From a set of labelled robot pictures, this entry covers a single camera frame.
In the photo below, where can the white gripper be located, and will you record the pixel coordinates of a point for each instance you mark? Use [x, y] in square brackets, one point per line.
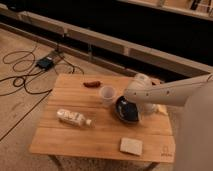
[147, 108]

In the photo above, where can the white sponge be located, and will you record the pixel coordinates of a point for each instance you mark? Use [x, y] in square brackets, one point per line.
[131, 146]

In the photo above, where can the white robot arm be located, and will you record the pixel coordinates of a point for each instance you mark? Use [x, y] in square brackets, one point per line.
[194, 99]

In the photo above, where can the dark ceramic bowl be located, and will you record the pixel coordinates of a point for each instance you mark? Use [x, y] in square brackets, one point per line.
[126, 110]

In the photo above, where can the white plastic cup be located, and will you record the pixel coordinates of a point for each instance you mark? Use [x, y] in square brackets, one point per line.
[107, 94]

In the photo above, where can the brown sausage toy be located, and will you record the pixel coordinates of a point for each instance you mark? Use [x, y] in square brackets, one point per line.
[93, 84]

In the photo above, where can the wooden slat table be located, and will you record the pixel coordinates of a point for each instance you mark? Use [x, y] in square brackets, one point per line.
[102, 139]

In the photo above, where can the clear plastic bottle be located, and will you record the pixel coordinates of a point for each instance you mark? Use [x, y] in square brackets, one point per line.
[73, 118]

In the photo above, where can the blue power box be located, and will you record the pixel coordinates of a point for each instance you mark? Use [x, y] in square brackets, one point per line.
[45, 63]

